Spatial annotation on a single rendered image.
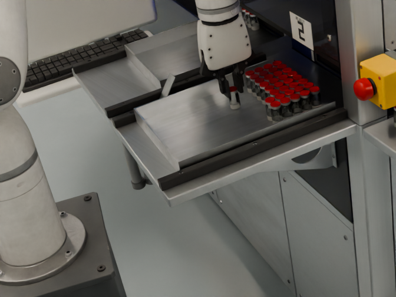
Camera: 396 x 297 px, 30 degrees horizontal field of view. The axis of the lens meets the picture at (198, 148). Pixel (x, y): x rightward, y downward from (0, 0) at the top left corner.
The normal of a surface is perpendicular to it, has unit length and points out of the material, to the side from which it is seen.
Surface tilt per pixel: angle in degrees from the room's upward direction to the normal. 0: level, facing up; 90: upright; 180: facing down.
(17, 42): 74
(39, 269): 0
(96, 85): 0
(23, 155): 89
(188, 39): 0
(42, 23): 90
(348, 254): 90
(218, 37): 90
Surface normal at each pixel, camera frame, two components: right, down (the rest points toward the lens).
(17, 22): 0.86, -0.18
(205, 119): -0.18, -0.83
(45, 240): 0.68, 0.28
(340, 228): -0.90, 0.35
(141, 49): 0.39, 0.43
